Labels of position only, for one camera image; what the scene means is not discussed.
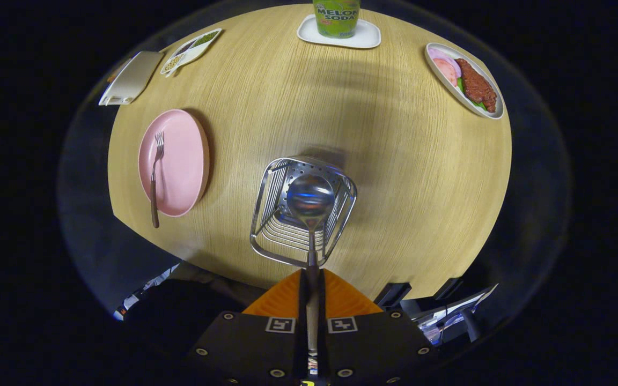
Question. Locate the white divided bean dish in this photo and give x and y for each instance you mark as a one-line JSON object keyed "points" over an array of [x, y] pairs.
{"points": [[193, 49]]}

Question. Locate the silver spoon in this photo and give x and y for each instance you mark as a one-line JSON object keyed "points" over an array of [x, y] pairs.
{"points": [[310, 198]]}

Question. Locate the white oval food dish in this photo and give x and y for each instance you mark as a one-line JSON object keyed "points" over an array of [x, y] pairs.
{"points": [[440, 80]]}

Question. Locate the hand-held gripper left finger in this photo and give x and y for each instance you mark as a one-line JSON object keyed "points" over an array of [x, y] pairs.
{"points": [[244, 348]]}

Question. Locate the pink round plate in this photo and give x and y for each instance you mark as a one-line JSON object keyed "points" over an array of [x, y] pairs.
{"points": [[180, 161]]}

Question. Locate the green soda bottle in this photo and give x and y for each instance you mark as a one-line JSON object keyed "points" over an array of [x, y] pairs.
{"points": [[336, 21]]}

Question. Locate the pink ham slices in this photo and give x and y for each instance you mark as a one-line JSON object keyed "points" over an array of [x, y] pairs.
{"points": [[446, 67]]}

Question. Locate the white rectangular coaster tray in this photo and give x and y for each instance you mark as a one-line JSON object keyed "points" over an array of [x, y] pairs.
{"points": [[368, 37]]}

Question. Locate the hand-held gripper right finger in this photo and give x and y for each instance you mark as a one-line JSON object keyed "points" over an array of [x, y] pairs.
{"points": [[379, 348]]}

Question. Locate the brown meat piece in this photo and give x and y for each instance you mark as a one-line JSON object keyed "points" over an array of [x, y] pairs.
{"points": [[475, 86]]}

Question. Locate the white toaster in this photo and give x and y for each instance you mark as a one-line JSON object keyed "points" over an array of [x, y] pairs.
{"points": [[134, 78]]}

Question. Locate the silver fork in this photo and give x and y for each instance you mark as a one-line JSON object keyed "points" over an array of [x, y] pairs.
{"points": [[154, 193]]}

